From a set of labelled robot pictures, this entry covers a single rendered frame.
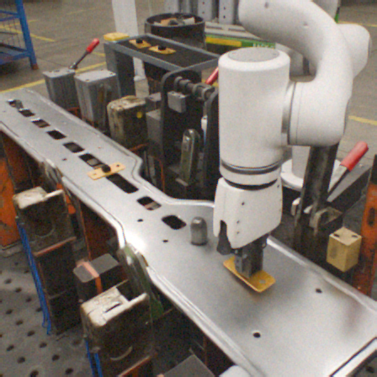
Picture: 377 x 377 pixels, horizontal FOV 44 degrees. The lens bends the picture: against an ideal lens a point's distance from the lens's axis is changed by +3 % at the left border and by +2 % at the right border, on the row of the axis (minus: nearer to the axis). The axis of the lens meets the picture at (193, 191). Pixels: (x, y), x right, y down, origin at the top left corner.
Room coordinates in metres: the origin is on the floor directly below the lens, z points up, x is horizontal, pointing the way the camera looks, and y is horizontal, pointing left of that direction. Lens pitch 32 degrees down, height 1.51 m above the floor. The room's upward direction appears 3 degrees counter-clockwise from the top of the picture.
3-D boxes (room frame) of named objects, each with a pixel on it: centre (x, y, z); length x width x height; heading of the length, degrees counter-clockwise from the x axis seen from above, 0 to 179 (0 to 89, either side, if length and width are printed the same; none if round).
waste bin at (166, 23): (3.88, 0.08, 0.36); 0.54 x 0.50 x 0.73; 135
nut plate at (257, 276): (0.55, -0.08, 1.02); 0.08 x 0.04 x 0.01; 36
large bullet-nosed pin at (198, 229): (0.65, -0.01, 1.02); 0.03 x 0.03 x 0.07
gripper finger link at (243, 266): (0.54, -0.06, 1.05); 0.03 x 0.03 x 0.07; 36
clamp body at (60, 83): (1.50, 0.41, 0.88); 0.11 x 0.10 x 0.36; 126
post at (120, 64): (1.52, 0.22, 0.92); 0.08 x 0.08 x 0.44; 36
